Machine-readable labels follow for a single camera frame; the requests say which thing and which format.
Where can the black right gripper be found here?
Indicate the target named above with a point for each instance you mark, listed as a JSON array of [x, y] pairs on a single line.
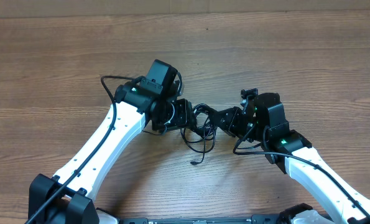
[[229, 125]]

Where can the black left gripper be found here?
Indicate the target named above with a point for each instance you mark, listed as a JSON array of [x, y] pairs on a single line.
[[184, 118]]

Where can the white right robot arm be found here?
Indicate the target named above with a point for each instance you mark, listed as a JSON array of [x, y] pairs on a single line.
[[261, 118]]

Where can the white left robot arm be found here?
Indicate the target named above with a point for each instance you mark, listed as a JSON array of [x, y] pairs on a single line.
[[69, 195]]

